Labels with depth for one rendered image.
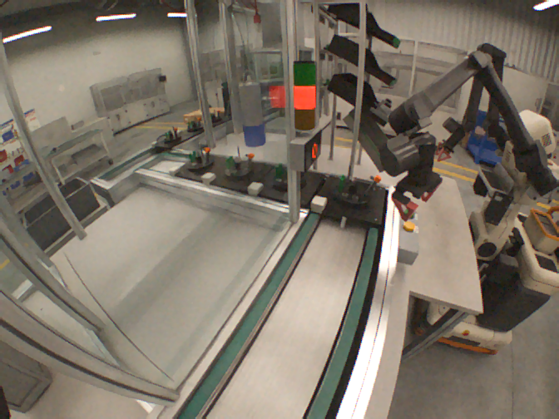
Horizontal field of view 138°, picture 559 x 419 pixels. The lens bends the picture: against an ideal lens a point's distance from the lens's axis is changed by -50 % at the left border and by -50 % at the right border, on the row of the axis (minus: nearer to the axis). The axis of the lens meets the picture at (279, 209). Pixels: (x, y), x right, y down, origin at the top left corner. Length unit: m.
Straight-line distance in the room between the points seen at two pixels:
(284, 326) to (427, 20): 9.46
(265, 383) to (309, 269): 0.32
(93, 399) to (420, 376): 1.57
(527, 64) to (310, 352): 10.41
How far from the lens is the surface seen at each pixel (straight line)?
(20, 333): 0.26
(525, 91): 10.38
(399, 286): 0.71
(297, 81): 0.49
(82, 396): 0.78
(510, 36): 10.20
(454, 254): 0.92
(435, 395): 1.65
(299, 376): 0.50
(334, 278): 0.60
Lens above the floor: 1.41
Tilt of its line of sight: 38 degrees down
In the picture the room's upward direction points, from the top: 4 degrees counter-clockwise
